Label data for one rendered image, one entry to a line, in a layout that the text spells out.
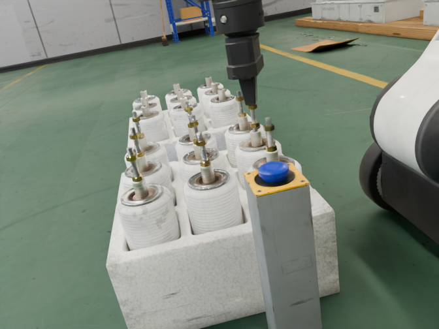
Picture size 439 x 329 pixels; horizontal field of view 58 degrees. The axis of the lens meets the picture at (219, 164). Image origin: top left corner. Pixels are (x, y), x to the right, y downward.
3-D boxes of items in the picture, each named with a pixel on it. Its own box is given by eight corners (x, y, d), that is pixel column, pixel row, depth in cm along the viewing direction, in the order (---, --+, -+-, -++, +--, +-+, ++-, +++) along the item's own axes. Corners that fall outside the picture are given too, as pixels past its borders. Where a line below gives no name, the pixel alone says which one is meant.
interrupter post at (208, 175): (215, 184, 68) (211, 167, 66) (201, 185, 68) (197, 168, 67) (217, 177, 70) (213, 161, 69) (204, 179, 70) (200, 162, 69)
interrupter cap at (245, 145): (235, 154, 79) (234, 151, 78) (243, 140, 85) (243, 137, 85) (272, 152, 76) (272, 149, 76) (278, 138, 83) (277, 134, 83)
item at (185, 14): (200, 18, 632) (198, 5, 624) (202, 18, 609) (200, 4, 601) (181, 21, 629) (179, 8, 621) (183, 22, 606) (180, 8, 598)
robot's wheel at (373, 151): (432, 192, 99) (436, 117, 91) (447, 202, 94) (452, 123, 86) (358, 211, 97) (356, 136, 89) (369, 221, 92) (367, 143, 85)
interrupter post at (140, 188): (147, 192, 69) (142, 175, 68) (151, 196, 67) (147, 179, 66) (134, 196, 68) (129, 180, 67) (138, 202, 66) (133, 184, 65)
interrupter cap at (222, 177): (227, 190, 65) (227, 186, 65) (183, 194, 66) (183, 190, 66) (232, 170, 72) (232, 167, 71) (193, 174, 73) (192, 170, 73)
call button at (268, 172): (284, 171, 53) (283, 157, 53) (294, 183, 50) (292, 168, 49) (256, 177, 53) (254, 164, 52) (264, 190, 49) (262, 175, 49)
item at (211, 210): (248, 279, 71) (232, 190, 64) (196, 281, 73) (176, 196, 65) (251, 247, 79) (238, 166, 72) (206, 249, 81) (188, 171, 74)
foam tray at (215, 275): (277, 199, 109) (270, 139, 102) (340, 293, 73) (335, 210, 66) (138, 232, 106) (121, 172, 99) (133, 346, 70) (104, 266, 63)
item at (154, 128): (174, 160, 130) (161, 108, 123) (176, 172, 121) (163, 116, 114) (145, 168, 129) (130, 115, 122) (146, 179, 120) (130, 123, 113)
